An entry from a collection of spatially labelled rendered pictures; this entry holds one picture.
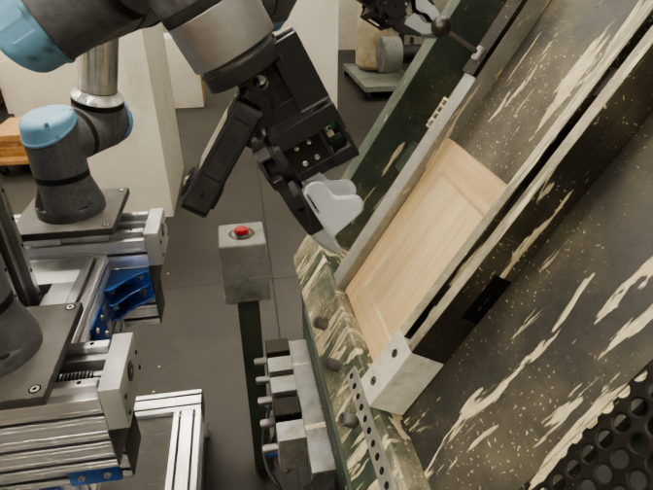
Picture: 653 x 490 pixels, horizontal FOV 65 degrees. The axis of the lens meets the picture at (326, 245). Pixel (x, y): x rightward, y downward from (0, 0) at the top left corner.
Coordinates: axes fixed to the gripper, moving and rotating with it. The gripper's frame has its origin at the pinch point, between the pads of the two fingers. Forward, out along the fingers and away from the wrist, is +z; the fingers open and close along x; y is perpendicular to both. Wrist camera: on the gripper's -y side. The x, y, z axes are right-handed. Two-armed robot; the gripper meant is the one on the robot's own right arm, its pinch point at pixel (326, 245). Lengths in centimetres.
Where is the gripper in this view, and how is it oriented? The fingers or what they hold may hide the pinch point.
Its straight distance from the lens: 52.4
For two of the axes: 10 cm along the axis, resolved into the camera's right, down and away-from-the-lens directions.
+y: 8.8, -4.7, -1.1
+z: 4.5, 7.3, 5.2
